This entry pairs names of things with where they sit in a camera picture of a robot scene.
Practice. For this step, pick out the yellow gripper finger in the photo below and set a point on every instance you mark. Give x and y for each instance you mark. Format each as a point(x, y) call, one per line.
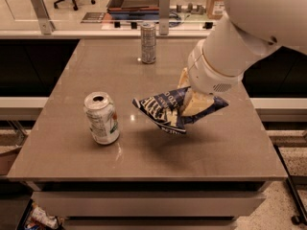
point(195, 102)
point(184, 79)

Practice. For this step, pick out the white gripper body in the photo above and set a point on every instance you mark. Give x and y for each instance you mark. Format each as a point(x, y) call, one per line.
point(206, 77)

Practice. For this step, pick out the blue chip bag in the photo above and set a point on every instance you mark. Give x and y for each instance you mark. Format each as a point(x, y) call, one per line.
point(165, 110)

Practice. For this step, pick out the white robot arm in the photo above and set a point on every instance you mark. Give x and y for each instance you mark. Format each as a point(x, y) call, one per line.
point(249, 31)

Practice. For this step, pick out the tall silver energy drink can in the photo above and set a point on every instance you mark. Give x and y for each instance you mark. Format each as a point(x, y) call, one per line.
point(148, 43)

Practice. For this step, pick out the crushed white 7up can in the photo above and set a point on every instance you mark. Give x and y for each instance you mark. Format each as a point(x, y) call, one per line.
point(101, 114)

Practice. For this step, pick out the cardboard box with label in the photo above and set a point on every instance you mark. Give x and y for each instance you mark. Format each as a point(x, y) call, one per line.
point(214, 8)

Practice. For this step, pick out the bin with trash below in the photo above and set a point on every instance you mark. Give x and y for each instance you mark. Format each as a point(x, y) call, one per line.
point(35, 218)

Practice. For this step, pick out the metal glass-railing post centre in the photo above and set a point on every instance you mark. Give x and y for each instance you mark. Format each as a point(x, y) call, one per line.
point(164, 6)

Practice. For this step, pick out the metal glass-railing post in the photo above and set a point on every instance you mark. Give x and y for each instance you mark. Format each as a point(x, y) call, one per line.
point(164, 6)
point(44, 21)

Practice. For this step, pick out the metal glass-railing post left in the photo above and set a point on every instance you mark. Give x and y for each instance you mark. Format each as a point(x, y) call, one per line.
point(44, 21)

